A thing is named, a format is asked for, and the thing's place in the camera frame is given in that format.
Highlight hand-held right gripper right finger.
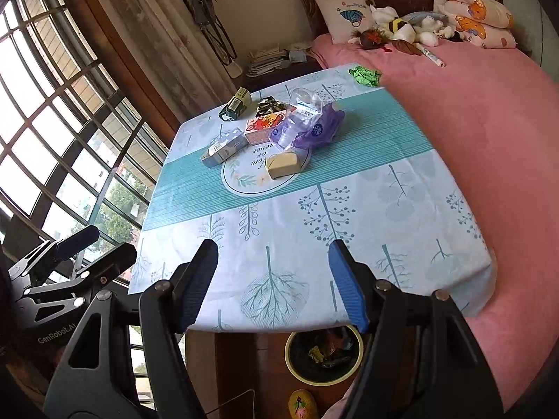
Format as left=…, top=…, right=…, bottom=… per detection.
left=327, top=239, right=505, bottom=419

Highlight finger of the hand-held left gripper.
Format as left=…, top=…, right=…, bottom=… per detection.
left=9, top=225, right=101, bottom=291
left=24, top=242, right=138, bottom=307

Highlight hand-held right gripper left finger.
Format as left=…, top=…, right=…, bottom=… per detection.
left=46, top=239, right=219, bottom=419

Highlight orange snack bag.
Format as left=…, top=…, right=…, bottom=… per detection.
left=323, top=329, right=354, bottom=354

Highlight yellow rimmed dark bin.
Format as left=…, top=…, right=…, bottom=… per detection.
left=285, top=325, right=364, bottom=387

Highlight yellow packet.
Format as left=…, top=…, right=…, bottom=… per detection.
left=266, top=148, right=313, bottom=181

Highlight white grey long box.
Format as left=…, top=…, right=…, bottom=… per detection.
left=200, top=128, right=249, bottom=169

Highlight purple plastic bag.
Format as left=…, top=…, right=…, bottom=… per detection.
left=271, top=102, right=346, bottom=151

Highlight green yellow carton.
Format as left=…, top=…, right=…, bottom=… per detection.
left=218, top=87, right=252, bottom=120

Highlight clear labelled plastic bag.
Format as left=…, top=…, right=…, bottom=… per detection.
left=288, top=87, right=326, bottom=118

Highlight black snack packet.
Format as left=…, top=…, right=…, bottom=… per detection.
left=255, top=97, right=289, bottom=116

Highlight green paper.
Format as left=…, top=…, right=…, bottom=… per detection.
left=348, top=65, right=382, bottom=87

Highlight yellow flowered slipper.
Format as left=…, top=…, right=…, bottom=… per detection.
left=288, top=389, right=319, bottom=419

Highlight pink bed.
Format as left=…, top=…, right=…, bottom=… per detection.
left=308, top=32, right=559, bottom=413

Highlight dark wooden nightstand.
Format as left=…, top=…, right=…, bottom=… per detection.
left=238, top=48, right=328, bottom=92

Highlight beige patterned curtain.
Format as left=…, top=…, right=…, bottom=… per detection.
left=94, top=0, right=237, bottom=123

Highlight stack of books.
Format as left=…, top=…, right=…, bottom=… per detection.
left=245, top=46, right=291, bottom=78

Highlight white marker pen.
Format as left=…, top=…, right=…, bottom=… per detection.
left=415, top=44, right=446, bottom=68

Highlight brown leaf shaped toy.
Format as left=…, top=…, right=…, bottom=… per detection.
left=391, top=39, right=424, bottom=57

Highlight brown feather toy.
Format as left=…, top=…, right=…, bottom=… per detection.
left=349, top=27, right=394, bottom=51

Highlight grey hanging bag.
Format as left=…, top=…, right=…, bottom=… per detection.
left=191, top=0, right=217, bottom=25

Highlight bee plush toy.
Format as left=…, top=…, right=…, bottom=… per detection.
left=373, top=6, right=415, bottom=41

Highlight white plush toy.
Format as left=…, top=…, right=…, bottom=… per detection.
left=413, top=14, right=448, bottom=48

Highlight white printed pillow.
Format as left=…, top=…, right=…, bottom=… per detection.
left=314, top=0, right=375, bottom=45

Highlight blue grey cloth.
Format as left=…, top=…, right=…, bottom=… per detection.
left=404, top=10, right=446, bottom=24

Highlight bear print pillow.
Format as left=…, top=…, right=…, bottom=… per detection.
left=433, top=0, right=517, bottom=49

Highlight window with dark grid frame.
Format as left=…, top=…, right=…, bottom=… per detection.
left=0, top=0, right=175, bottom=402

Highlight white handbag dark straps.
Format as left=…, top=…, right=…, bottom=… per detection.
left=198, top=22, right=243, bottom=78

